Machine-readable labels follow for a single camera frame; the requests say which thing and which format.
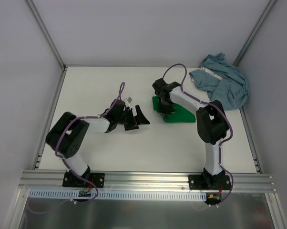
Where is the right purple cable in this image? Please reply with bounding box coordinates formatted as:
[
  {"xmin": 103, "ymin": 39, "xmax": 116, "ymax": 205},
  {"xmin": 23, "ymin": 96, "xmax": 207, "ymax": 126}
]
[{"xmin": 162, "ymin": 63, "xmax": 235, "ymax": 208}]

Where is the aluminium frame post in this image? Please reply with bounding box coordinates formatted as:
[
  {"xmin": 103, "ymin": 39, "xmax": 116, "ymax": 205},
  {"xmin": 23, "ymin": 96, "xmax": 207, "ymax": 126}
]
[
  {"xmin": 233, "ymin": 0, "xmax": 278, "ymax": 66},
  {"xmin": 25, "ymin": 0, "xmax": 66, "ymax": 70}
]

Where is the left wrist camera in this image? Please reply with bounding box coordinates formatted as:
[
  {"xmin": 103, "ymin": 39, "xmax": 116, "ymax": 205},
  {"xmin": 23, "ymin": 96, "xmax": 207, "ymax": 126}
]
[{"xmin": 124, "ymin": 97, "xmax": 132, "ymax": 107}]

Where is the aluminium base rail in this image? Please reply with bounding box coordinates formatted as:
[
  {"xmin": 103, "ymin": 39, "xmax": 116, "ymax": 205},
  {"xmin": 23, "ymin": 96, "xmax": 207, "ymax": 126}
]
[{"xmin": 19, "ymin": 169, "xmax": 277, "ymax": 193}]

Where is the right aluminium frame post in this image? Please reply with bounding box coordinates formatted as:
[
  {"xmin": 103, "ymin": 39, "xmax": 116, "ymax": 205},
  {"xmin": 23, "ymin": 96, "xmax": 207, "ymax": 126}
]
[{"xmin": 233, "ymin": 0, "xmax": 278, "ymax": 66}]

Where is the green t shirt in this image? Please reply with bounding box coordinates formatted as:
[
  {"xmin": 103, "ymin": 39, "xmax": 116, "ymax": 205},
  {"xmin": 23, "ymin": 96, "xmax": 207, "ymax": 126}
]
[{"xmin": 152, "ymin": 96, "xmax": 196, "ymax": 124}]

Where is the left aluminium frame post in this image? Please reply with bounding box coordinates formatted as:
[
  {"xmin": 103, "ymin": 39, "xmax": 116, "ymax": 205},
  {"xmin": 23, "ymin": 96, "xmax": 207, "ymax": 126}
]
[{"xmin": 25, "ymin": 0, "xmax": 66, "ymax": 70}]

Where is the blue grey t shirt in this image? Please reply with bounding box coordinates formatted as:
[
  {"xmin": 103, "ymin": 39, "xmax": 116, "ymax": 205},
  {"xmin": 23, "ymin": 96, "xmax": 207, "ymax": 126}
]
[{"xmin": 189, "ymin": 53, "xmax": 249, "ymax": 110}]

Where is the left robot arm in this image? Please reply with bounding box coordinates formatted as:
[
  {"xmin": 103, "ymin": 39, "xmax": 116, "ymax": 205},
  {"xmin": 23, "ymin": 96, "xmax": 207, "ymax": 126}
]
[{"xmin": 45, "ymin": 99, "xmax": 150, "ymax": 188}]

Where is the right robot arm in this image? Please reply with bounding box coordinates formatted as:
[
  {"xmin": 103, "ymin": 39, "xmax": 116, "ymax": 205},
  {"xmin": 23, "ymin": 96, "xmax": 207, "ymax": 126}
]
[{"xmin": 152, "ymin": 78, "xmax": 232, "ymax": 190}]

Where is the white slotted cable duct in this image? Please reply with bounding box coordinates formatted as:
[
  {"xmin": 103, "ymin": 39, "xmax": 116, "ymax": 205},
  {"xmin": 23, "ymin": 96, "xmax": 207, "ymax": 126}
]
[{"xmin": 28, "ymin": 189, "xmax": 206, "ymax": 202}]

